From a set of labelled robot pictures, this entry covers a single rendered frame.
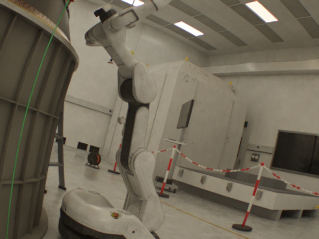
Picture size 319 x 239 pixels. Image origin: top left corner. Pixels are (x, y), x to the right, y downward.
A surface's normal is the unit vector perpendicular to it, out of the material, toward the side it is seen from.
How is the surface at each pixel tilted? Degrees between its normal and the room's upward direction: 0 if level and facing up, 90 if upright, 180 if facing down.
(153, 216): 90
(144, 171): 90
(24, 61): 90
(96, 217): 56
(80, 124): 90
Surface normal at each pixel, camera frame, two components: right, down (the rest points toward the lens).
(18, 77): 0.91, 0.22
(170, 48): 0.52, 0.07
